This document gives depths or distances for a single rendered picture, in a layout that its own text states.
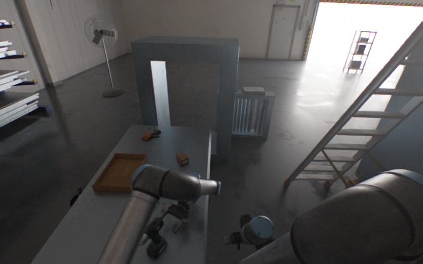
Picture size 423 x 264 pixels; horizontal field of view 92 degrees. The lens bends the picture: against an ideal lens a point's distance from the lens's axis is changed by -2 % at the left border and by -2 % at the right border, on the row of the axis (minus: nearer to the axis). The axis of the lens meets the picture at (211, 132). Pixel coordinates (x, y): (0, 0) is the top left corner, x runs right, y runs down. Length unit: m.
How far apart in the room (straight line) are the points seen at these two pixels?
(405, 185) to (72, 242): 1.61
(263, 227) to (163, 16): 10.16
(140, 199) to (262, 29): 9.81
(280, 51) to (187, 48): 8.34
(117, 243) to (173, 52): 2.04
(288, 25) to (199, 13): 3.84
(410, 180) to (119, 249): 0.81
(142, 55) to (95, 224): 1.77
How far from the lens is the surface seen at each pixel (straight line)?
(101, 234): 1.63
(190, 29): 10.38
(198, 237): 1.49
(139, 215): 0.87
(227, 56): 2.44
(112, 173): 2.03
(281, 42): 10.51
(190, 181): 0.89
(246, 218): 1.10
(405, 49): 1.63
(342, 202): 0.42
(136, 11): 10.99
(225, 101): 2.59
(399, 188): 0.47
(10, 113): 5.07
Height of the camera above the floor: 1.90
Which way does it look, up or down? 30 degrees down
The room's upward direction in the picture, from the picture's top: 2 degrees clockwise
